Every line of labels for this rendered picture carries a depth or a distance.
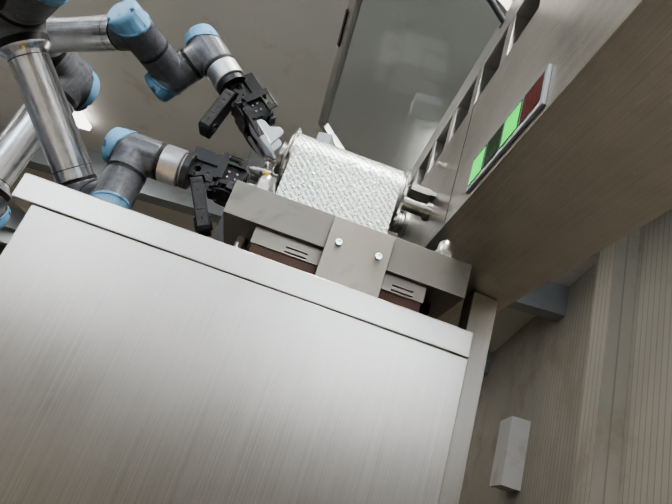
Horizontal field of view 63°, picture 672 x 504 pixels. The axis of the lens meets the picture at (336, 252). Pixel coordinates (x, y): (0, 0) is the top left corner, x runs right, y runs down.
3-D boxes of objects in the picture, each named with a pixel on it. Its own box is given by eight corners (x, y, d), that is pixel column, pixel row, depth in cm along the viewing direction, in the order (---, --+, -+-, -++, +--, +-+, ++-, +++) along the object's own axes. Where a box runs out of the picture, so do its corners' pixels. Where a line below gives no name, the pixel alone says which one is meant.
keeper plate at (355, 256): (312, 282, 83) (333, 220, 88) (374, 304, 84) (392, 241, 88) (314, 276, 81) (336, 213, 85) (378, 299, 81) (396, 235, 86)
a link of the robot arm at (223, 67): (206, 63, 119) (207, 87, 127) (216, 79, 118) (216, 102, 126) (236, 52, 122) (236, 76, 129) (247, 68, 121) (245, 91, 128)
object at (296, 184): (255, 243, 105) (287, 165, 113) (370, 285, 106) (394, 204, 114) (255, 242, 105) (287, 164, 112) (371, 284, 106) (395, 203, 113)
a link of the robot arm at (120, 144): (102, 172, 109) (122, 138, 112) (156, 191, 110) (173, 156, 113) (94, 151, 102) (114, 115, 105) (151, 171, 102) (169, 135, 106)
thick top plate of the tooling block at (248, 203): (223, 249, 99) (235, 220, 102) (430, 323, 101) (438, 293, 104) (222, 211, 85) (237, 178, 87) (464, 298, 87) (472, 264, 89)
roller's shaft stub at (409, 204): (394, 213, 122) (399, 197, 124) (423, 224, 123) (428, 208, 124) (399, 205, 118) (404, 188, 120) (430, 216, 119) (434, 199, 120)
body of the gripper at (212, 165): (253, 160, 107) (194, 139, 107) (237, 197, 104) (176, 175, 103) (252, 179, 114) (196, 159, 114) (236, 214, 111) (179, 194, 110)
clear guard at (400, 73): (324, 123, 230) (325, 123, 230) (387, 222, 218) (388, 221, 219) (392, -126, 134) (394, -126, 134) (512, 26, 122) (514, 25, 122)
